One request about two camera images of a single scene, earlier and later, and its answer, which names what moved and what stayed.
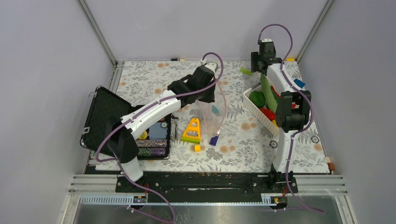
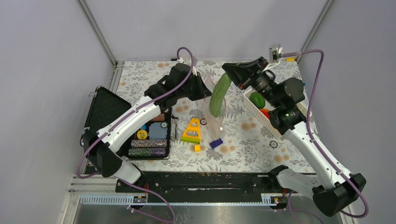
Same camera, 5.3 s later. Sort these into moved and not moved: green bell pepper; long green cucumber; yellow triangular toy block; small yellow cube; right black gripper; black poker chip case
Moved: right black gripper; long green cucumber
Not moved: small yellow cube; black poker chip case; yellow triangular toy block; green bell pepper
